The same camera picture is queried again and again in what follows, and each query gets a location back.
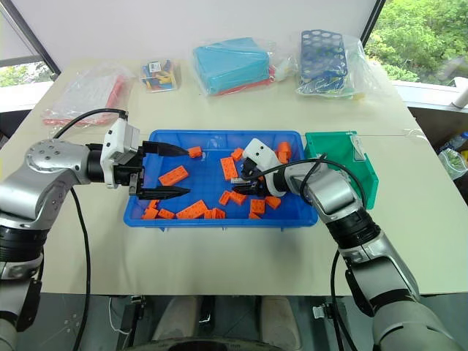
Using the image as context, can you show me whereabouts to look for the clear label holder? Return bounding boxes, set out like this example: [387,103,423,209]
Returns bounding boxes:
[348,132,369,162]

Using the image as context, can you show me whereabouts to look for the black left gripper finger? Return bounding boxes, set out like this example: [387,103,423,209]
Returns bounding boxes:
[141,140,191,158]
[137,185,192,201]

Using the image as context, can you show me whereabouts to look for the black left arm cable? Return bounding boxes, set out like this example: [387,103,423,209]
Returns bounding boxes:
[53,108,129,351]

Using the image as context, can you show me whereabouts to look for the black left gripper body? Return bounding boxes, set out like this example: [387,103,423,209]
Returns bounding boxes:
[113,144,148,200]

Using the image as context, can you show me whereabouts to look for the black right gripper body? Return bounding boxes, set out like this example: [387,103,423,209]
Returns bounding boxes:
[241,159,272,197]

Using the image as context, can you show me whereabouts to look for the blue tube rack in bag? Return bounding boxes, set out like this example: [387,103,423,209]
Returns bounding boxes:
[273,29,398,104]

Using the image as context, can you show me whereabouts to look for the plastic bag with red sheets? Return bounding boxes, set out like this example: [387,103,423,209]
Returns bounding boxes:
[41,61,135,129]

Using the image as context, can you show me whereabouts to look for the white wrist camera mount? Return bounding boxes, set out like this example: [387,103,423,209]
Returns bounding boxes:
[242,138,285,198]
[100,116,142,189]

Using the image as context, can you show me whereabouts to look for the grey rounded foot shape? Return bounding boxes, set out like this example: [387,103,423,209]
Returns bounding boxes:
[151,295,199,343]
[258,295,303,351]

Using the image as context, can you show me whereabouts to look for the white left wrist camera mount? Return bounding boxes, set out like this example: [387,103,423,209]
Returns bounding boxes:
[100,116,142,189]

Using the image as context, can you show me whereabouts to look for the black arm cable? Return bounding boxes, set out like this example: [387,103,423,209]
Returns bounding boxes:
[255,153,366,351]
[53,108,129,351]

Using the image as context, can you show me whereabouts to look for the blue perforated tube rack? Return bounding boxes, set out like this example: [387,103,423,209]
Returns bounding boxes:
[295,29,347,97]

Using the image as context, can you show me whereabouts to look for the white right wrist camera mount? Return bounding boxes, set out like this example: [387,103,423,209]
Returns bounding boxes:
[242,138,285,198]

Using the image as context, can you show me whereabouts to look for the green plastic bin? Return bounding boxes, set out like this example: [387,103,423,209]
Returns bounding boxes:
[303,130,380,211]

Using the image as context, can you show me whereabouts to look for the teal box in plastic bag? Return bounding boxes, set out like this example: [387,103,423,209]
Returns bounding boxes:
[192,35,279,98]

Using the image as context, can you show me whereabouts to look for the dark window frame bar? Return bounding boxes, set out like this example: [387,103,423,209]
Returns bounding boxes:
[0,0,62,75]
[360,0,388,45]

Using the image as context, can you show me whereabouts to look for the white paper roll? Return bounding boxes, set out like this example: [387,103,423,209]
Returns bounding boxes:
[450,75,468,109]

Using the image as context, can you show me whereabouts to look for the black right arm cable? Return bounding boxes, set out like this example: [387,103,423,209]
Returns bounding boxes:
[255,153,366,351]

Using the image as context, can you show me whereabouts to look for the small bag of colourful pieces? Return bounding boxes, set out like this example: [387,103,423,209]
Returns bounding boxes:
[140,58,183,94]

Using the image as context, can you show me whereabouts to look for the blue plastic bin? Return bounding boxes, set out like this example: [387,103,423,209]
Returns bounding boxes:
[123,129,319,232]

